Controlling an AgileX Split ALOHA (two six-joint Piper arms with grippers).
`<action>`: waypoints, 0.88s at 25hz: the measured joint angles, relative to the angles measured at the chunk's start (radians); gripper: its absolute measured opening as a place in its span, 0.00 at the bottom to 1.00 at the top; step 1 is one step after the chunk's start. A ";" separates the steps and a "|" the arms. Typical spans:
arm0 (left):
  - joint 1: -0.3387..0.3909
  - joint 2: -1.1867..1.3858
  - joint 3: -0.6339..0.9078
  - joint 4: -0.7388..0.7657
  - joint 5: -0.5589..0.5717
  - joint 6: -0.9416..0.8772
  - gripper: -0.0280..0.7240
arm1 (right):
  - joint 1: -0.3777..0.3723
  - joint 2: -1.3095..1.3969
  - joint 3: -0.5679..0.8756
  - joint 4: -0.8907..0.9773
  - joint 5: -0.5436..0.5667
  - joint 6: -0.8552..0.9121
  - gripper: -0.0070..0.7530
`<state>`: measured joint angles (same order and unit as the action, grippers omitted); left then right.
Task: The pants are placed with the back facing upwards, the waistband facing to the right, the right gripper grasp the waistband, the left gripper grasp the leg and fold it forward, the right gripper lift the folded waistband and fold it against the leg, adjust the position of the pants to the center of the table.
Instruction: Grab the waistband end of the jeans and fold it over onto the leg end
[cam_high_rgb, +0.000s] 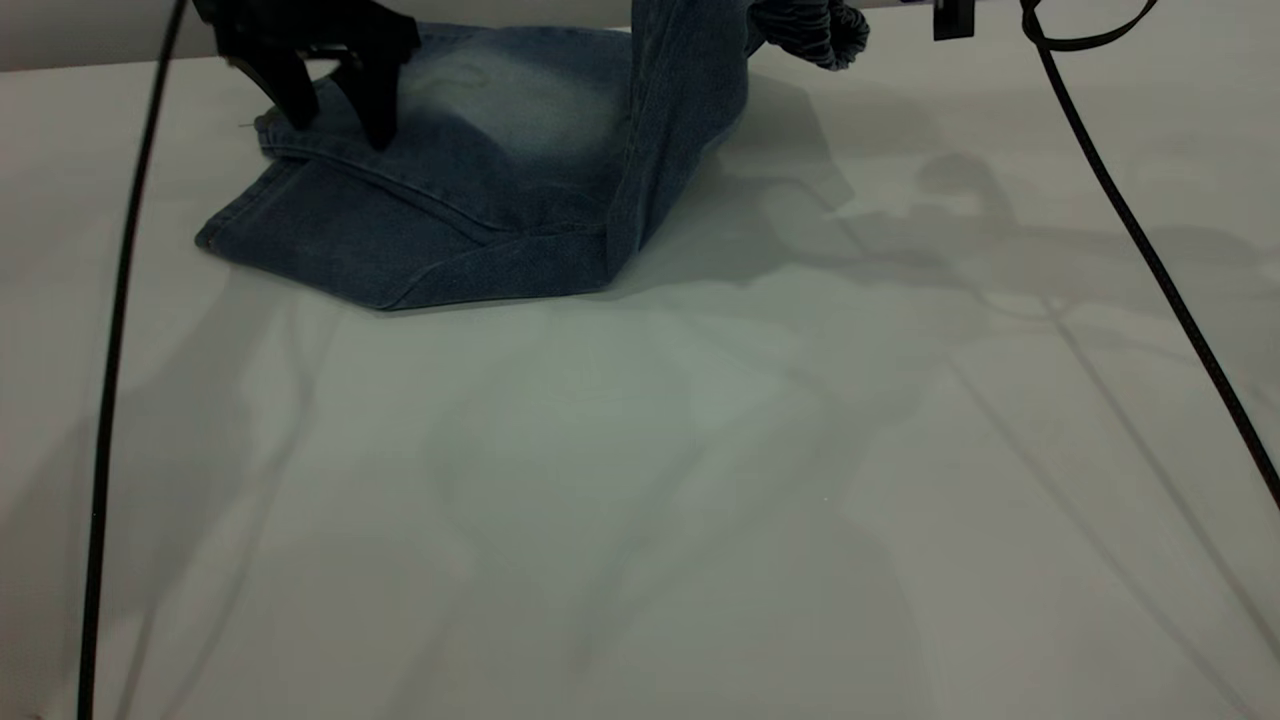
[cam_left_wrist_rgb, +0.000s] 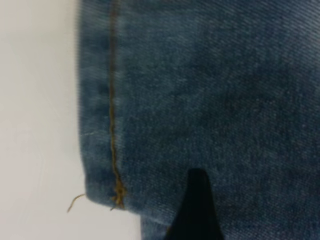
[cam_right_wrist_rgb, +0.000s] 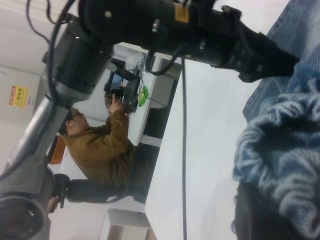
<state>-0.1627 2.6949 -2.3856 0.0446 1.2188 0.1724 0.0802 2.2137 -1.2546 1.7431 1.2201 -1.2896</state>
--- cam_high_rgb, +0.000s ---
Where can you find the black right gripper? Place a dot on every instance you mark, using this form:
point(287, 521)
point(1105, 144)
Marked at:
point(955, 20)

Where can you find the blue denim shorts basketball print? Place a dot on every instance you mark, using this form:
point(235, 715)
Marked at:
point(500, 180)

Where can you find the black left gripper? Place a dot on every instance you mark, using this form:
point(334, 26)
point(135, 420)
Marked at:
point(300, 30)

